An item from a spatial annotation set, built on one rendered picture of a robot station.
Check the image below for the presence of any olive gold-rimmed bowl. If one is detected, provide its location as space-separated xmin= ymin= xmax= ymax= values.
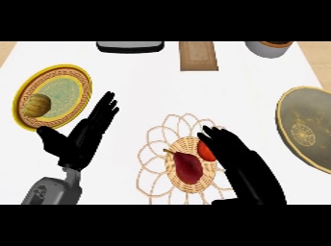
xmin=275 ymin=86 xmax=331 ymax=178

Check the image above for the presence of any yellow patterned plate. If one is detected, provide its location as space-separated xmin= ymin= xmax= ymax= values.
xmin=12 ymin=63 xmax=93 ymax=133

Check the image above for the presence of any dark red pear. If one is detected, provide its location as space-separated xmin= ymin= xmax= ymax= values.
xmin=162 ymin=148 xmax=204 ymax=185

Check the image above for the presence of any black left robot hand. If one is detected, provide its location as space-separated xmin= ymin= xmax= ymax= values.
xmin=35 ymin=90 xmax=121 ymax=172

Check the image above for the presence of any brown wooden board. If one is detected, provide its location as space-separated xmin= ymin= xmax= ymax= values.
xmin=179 ymin=41 xmax=220 ymax=72

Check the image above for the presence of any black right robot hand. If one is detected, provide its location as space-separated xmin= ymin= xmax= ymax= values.
xmin=196 ymin=125 xmax=288 ymax=206

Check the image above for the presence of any orange-red round fruit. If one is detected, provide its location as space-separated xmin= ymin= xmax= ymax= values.
xmin=196 ymin=139 xmax=218 ymax=162

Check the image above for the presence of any woven wicker placemat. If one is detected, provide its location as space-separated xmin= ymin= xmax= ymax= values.
xmin=134 ymin=112 xmax=236 ymax=206

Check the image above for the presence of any grey pot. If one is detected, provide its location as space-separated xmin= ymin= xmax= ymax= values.
xmin=244 ymin=41 xmax=295 ymax=60

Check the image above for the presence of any brown bread roll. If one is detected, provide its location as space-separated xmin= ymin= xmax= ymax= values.
xmin=22 ymin=92 xmax=54 ymax=118

